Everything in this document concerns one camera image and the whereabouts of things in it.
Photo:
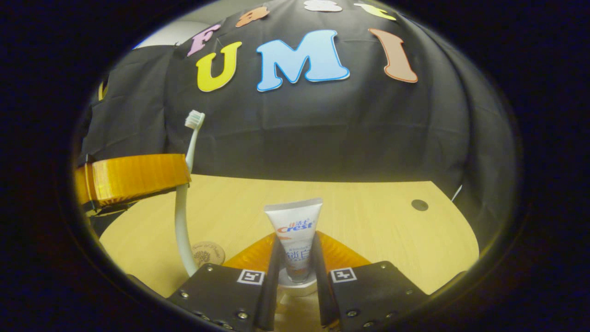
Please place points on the round wooden coaster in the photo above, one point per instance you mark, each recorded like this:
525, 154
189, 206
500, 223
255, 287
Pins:
212, 252

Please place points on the light wooden desktop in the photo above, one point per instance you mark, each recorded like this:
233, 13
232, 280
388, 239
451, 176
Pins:
392, 230

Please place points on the black backdrop cloth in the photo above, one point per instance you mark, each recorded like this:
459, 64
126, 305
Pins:
322, 133

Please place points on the white toothbrush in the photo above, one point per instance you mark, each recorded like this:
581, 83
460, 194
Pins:
180, 230

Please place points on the white toothpaste tube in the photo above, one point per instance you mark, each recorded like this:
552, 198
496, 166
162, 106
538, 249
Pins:
295, 221

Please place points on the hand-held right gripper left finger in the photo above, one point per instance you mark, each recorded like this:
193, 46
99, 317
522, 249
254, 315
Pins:
269, 295

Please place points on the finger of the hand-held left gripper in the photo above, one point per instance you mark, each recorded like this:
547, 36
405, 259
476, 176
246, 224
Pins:
138, 177

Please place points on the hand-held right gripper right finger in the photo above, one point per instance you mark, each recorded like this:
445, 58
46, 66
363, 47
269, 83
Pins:
325, 295

